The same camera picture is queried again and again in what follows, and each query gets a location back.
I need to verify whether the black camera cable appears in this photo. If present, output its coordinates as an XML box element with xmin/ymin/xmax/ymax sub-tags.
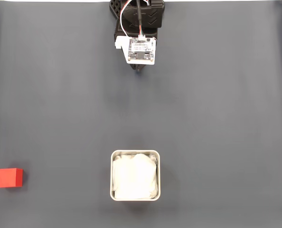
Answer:
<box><xmin>135</xmin><ymin>0</ymin><xmax>144</xmax><ymax>36</ymax></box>

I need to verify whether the white red black gripper wire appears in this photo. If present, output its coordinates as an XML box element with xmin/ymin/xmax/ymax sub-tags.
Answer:
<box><xmin>120</xmin><ymin>0</ymin><xmax>132</xmax><ymax>38</ymax></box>

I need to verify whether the red cube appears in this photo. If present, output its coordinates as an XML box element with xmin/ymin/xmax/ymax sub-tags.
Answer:
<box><xmin>0</xmin><ymin>168</ymin><xmax>24</xmax><ymax>189</ymax></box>

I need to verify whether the white cloth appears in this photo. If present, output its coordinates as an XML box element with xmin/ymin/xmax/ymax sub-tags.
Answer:
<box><xmin>113</xmin><ymin>153</ymin><xmax>159</xmax><ymax>200</ymax></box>

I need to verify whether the white square box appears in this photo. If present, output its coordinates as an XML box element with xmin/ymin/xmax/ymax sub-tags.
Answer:
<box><xmin>110</xmin><ymin>149</ymin><xmax>161</xmax><ymax>202</ymax></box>

